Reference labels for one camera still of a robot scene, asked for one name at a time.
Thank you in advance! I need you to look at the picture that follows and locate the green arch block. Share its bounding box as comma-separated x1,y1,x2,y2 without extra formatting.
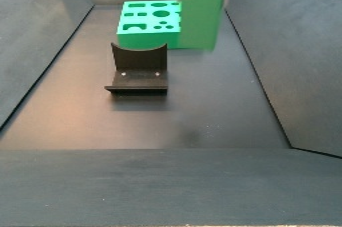
179,0,223,50

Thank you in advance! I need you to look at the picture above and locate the green shape sorter board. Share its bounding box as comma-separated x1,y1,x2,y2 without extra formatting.
116,0,180,49

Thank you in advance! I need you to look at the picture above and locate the black curved holder stand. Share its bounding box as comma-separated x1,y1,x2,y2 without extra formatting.
104,43,168,93

